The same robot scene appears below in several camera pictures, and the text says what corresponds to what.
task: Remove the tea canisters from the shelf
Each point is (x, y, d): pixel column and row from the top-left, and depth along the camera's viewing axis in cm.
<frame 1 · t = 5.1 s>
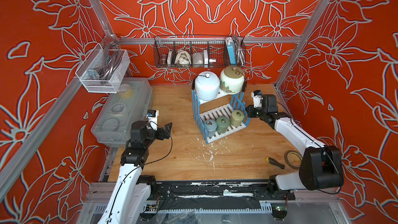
left hand: (162, 121, 77), fingers open
right hand: (244, 106, 88), fingers closed
blue white slatted shelf: (223, 114, 102), point 2 cm above the table
small blue tea canister: (210, 126, 87), point 11 cm above the table
small green tea canister: (222, 124, 88), point 11 cm above the table
small yellow-green tea canister: (237, 117, 92), point 10 cm above the table
clear plastic storage box: (130, 106, 84), point 21 cm above the table
yellow black screwdriver: (268, 159, 83), point 3 cm above the table

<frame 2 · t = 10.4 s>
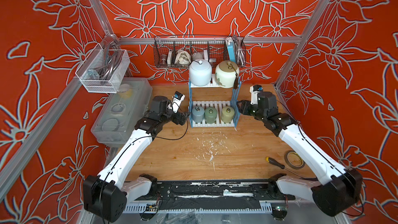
left hand: (182, 107, 78), fingers open
right hand: (237, 102, 77), fingers open
small blue tea canister: (198, 113, 93), point 11 cm above the table
small green tea canister: (210, 114, 94), point 10 cm above the table
small yellow-green tea canister: (227, 114, 94), point 10 cm above the table
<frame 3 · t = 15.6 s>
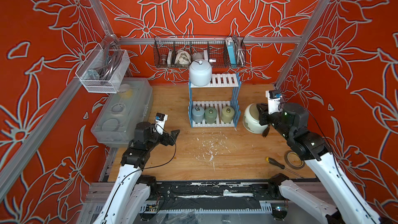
left hand: (170, 126, 76), fingers open
right hand: (256, 103, 66), fingers closed
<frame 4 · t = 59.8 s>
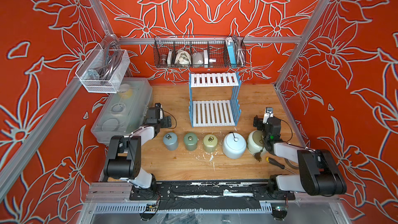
left hand: (163, 117, 96), fingers open
right hand: (262, 114, 90), fingers open
small blue tea canister: (170, 140, 85), point 8 cm above the table
small green tea canister: (191, 141, 83), point 9 cm above the table
small yellow-green tea canister: (210, 141, 83), point 9 cm above the table
